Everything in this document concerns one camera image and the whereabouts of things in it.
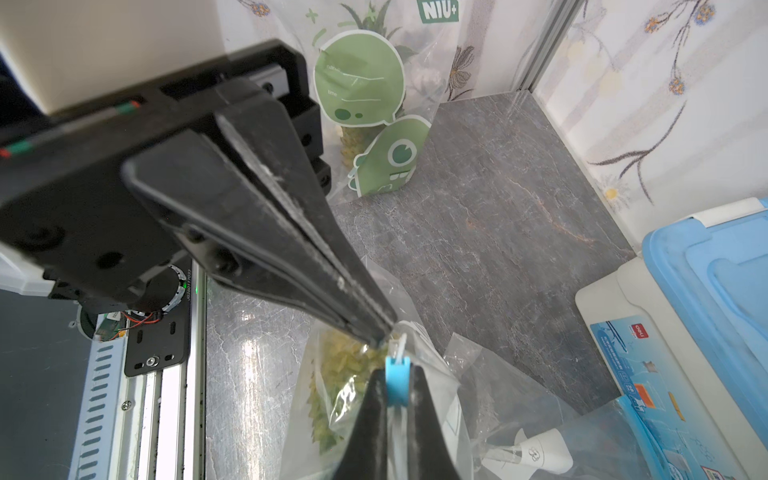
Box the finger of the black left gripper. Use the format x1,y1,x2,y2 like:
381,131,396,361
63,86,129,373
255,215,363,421
216,98,397,345

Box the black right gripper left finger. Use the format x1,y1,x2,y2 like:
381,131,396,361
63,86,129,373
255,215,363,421
333,369,388,480

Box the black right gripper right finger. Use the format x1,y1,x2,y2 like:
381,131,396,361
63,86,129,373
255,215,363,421
407,365,459,480

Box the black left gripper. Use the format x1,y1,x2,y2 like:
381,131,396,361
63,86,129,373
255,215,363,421
1,40,384,346

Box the white-zip bag with pineapple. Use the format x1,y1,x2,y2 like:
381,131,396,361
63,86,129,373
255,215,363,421
278,257,475,480

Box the blue-zip clear plastic bag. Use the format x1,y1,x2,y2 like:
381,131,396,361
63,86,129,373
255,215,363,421
445,334,673,479

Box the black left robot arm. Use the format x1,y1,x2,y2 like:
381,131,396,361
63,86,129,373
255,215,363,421
1,40,397,346

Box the green-zip bag with pineapple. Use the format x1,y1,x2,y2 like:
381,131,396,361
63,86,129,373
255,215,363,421
272,1,465,203

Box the blue-lidded white storage box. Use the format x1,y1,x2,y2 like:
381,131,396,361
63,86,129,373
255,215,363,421
575,197,767,479

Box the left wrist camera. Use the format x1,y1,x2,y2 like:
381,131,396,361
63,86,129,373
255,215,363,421
1,1,224,114

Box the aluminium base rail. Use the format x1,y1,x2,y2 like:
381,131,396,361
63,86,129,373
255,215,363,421
68,260,206,479

